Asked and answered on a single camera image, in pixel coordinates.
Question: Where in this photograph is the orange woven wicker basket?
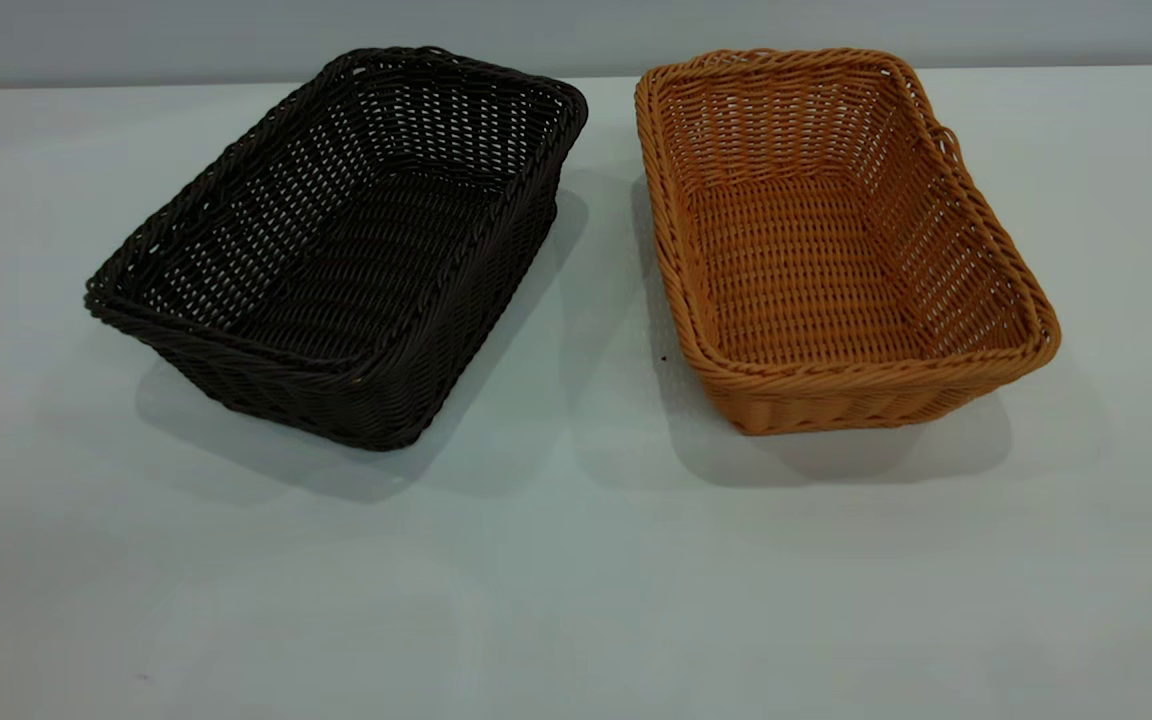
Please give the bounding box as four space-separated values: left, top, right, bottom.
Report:
633 46 1063 437

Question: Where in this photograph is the black woven wicker basket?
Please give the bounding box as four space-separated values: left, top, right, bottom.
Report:
83 45 590 453

